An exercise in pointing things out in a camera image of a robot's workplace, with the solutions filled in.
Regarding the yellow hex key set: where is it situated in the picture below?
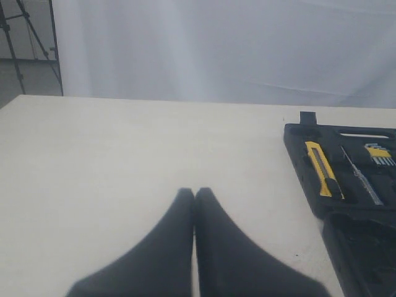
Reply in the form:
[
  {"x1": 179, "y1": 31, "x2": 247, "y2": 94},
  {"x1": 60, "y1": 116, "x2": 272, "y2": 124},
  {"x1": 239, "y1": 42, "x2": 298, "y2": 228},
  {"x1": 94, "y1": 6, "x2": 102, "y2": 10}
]
[{"x1": 364, "y1": 143, "x2": 395, "y2": 166}]

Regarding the yellow utility knife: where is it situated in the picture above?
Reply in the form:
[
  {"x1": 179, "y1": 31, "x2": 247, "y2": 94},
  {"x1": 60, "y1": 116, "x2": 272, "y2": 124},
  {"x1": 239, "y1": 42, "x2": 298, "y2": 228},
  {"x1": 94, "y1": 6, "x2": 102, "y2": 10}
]
[{"x1": 305, "y1": 141, "x2": 345, "y2": 200}]

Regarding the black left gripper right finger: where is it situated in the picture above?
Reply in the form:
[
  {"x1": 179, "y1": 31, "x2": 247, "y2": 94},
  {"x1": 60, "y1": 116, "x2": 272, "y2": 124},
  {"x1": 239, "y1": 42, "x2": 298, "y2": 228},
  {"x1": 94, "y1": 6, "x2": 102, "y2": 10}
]
[{"x1": 194, "y1": 187, "x2": 329, "y2": 296}]

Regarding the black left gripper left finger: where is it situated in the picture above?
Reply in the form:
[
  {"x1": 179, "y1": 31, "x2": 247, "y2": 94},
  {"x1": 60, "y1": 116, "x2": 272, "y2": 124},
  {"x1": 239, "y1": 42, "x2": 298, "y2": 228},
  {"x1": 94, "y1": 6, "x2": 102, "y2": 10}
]
[{"x1": 68, "y1": 188, "x2": 194, "y2": 296}]

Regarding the white backdrop curtain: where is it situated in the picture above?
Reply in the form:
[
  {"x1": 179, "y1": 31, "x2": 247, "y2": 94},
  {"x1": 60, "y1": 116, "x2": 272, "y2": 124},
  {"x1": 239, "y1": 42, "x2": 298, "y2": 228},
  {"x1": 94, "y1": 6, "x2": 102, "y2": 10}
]
[{"x1": 53, "y1": 1, "x2": 395, "y2": 108}]

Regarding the black plastic tool case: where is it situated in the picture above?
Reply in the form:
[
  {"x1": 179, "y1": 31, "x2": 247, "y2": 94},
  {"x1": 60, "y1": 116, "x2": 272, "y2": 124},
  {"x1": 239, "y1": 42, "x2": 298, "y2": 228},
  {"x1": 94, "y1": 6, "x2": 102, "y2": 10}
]
[{"x1": 283, "y1": 111, "x2": 395, "y2": 296}]

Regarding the clear handle tester screwdriver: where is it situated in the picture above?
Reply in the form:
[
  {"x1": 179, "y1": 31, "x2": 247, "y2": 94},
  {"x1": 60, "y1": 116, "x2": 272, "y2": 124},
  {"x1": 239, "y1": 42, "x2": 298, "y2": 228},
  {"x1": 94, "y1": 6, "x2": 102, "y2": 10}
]
[{"x1": 340, "y1": 145, "x2": 384, "y2": 205}]

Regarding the black metal tripod frame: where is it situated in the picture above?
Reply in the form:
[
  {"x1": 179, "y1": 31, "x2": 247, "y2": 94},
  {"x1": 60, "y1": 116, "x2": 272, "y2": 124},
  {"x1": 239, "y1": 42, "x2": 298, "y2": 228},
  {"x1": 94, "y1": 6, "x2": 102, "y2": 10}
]
[{"x1": 1, "y1": 1, "x2": 64, "y2": 100}]

